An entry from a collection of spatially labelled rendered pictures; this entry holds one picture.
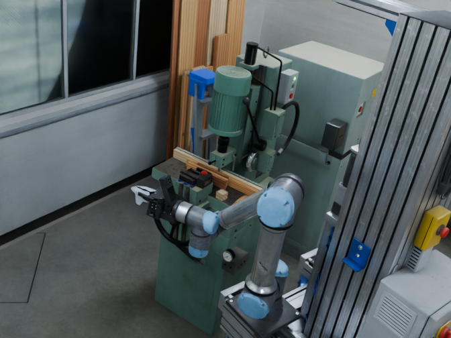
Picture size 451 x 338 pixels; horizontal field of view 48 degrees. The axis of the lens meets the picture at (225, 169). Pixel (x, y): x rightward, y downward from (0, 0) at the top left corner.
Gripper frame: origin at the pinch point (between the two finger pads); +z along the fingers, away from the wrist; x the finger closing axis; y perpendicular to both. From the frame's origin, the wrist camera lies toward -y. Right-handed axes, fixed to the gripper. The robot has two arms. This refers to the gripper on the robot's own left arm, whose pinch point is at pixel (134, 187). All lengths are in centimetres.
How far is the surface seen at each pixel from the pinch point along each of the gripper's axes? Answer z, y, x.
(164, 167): 28, 23, 75
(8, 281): 105, 118, 45
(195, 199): -2, 25, 55
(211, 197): -6, 25, 65
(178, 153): 26, 18, 86
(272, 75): -15, -37, 91
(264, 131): -17, -8, 93
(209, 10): 86, -47, 218
